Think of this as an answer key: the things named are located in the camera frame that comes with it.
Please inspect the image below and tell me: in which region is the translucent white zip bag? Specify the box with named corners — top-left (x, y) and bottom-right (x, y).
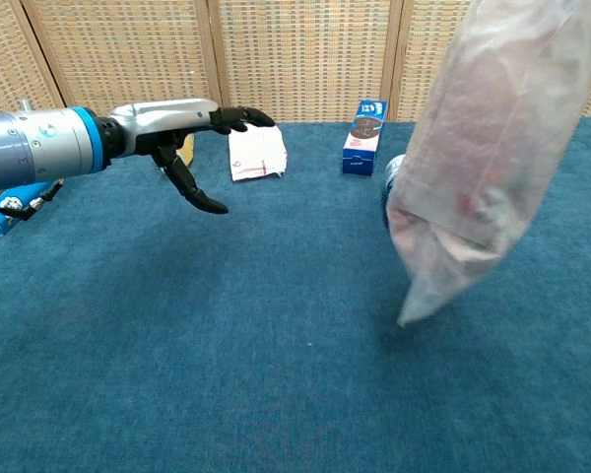
top-left (384, 0), bottom-right (591, 328)

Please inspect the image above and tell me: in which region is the blue Oreo cookie box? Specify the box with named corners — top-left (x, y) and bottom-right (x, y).
top-left (342, 100), bottom-right (389, 176)

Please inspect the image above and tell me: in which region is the yellow drink plastic bottle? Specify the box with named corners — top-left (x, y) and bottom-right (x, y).
top-left (176, 132), bottom-right (196, 169)

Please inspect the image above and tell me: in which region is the woven rattan folding screen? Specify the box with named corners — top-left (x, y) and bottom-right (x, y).
top-left (0, 0), bottom-right (591, 124)

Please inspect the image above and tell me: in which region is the blue soda can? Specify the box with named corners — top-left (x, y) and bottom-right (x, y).
top-left (384, 153), bottom-right (409, 194)

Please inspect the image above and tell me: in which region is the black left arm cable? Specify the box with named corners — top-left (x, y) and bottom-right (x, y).
top-left (0, 179), bottom-right (65, 222)

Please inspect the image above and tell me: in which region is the white red-printed tissue packet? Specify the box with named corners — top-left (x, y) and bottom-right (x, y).
top-left (228, 123), bottom-right (289, 182)

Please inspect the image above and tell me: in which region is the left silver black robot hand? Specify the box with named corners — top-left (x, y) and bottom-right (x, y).
top-left (98, 98), bottom-right (276, 215)

